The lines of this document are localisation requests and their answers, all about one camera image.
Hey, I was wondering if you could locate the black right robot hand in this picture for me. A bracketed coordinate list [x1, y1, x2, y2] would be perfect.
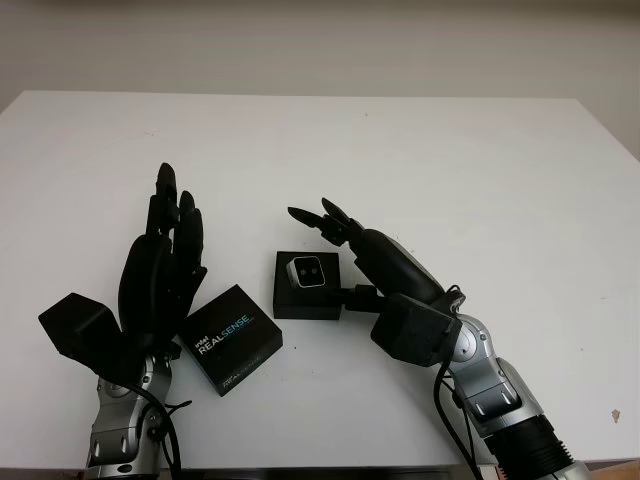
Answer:
[286, 197, 447, 313]

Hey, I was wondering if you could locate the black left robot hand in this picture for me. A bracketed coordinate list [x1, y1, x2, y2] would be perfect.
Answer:
[117, 162, 209, 349]

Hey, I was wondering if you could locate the small silver depth camera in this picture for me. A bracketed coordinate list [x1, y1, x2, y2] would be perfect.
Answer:
[285, 255, 326, 291]

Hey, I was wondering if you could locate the black RealSense box lid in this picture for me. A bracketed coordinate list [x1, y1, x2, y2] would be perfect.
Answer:
[180, 283, 285, 398]

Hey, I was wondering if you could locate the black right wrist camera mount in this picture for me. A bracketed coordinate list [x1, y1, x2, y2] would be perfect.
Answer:
[369, 291, 464, 370]

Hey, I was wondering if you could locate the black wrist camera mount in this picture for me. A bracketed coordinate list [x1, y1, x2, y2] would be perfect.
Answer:
[369, 291, 464, 370]
[38, 291, 147, 375]

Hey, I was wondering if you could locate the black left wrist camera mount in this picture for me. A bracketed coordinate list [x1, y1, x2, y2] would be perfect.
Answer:
[38, 291, 147, 375]

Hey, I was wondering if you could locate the black camera box base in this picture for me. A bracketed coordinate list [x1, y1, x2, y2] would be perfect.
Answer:
[272, 250, 343, 322]

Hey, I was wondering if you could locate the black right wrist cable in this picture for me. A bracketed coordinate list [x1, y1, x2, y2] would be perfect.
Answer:
[432, 284, 489, 480]

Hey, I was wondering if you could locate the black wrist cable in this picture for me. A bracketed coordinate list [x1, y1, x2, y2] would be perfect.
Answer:
[432, 284, 489, 480]
[125, 382, 195, 474]

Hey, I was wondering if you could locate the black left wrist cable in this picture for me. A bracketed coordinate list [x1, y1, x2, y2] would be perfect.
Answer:
[125, 382, 195, 474]

